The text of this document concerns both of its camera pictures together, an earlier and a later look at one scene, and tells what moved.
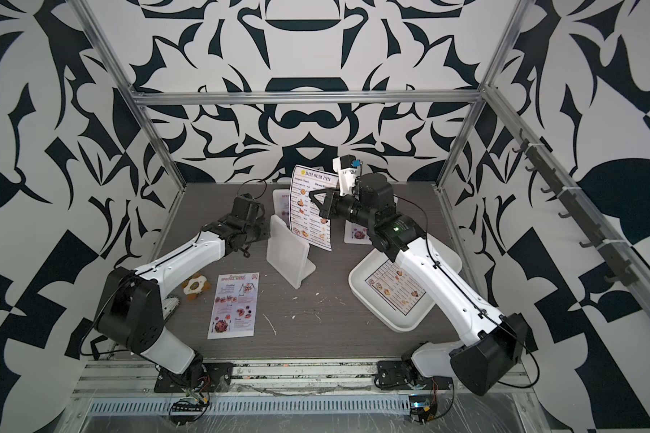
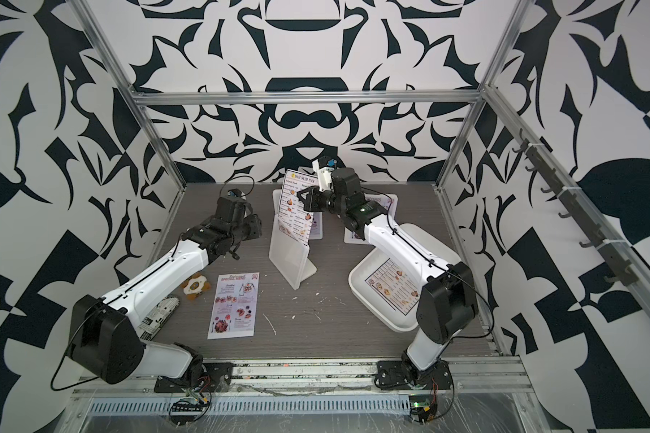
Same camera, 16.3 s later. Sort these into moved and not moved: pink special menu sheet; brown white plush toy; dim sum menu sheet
Moved: dim sum menu sheet
Not moved: pink special menu sheet; brown white plush toy
